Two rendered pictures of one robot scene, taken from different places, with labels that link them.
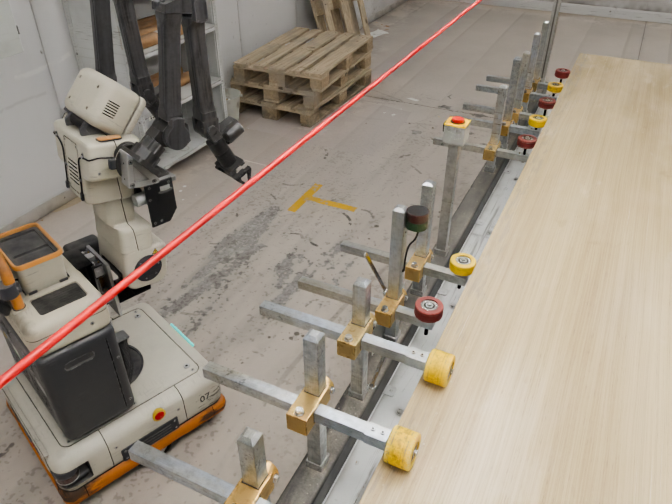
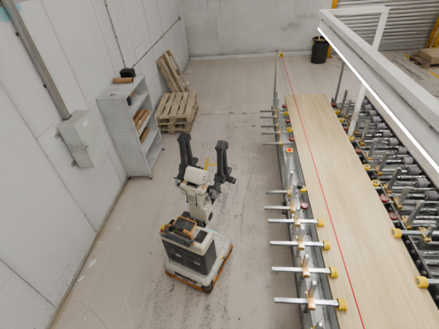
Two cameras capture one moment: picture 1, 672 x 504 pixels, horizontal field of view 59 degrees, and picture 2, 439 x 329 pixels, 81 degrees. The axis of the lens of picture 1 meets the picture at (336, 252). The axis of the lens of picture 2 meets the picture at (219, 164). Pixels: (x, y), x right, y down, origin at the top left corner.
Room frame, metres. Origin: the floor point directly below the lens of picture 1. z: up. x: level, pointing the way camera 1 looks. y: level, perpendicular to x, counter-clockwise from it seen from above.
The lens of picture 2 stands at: (-0.18, 1.07, 3.04)
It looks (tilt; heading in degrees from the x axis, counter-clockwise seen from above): 40 degrees down; 343
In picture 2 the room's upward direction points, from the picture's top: 6 degrees counter-clockwise
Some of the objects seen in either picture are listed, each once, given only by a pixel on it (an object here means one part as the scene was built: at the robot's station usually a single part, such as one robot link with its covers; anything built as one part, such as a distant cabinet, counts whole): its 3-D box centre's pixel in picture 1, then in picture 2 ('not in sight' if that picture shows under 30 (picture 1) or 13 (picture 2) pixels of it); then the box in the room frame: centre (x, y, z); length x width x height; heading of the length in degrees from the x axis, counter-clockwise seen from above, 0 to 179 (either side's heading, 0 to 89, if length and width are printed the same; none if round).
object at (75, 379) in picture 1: (61, 320); (190, 241); (1.55, 0.96, 0.59); 0.55 x 0.34 x 0.83; 43
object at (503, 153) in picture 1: (479, 149); (277, 143); (2.46, -0.65, 0.81); 0.43 x 0.03 x 0.04; 64
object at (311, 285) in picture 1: (364, 302); (284, 208); (1.35, -0.08, 0.84); 0.43 x 0.03 x 0.04; 64
